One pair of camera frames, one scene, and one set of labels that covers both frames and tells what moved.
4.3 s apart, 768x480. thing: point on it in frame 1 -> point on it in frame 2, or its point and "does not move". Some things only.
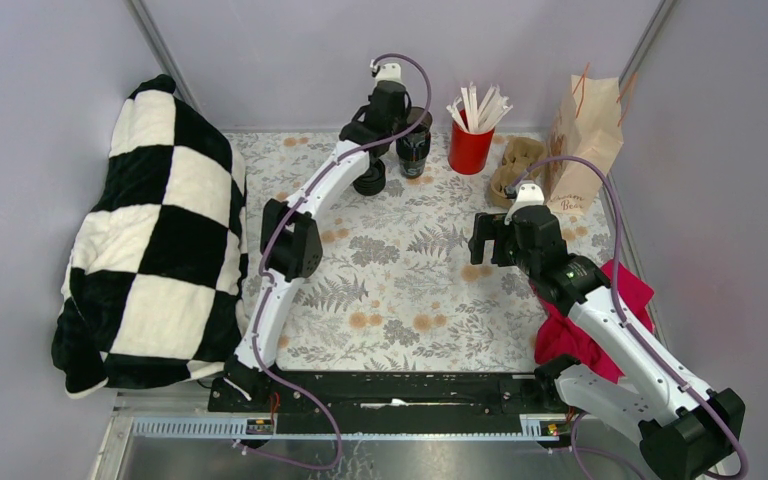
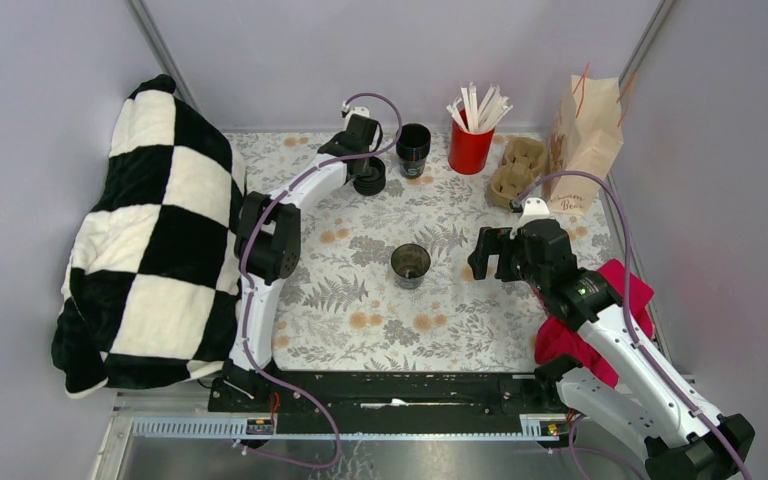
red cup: [468, 151] does not move
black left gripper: [401, 123] -> [336, 136]
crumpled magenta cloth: [558, 335] does not move
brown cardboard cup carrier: [519, 153] does not move
